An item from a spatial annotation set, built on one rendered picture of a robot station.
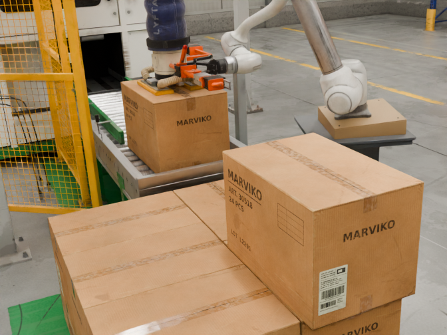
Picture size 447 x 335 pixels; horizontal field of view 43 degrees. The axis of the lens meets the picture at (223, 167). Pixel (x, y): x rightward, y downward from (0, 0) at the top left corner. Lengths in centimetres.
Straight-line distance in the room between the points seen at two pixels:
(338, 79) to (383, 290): 112
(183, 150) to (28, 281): 113
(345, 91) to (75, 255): 136
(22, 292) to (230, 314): 161
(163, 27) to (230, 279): 146
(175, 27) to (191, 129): 53
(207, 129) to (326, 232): 143
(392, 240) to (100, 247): 115
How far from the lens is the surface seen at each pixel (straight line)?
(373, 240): 178
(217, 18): 1235
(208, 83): 253
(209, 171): 293
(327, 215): 164
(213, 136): 298
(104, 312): 196
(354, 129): 282
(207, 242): 229
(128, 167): 303
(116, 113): 435
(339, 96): 264
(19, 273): 344
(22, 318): 304
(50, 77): 351
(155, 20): 302
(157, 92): 297
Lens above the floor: 163
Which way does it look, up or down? 21 degrees down
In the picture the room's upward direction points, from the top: 3 degrees counter-clockwise
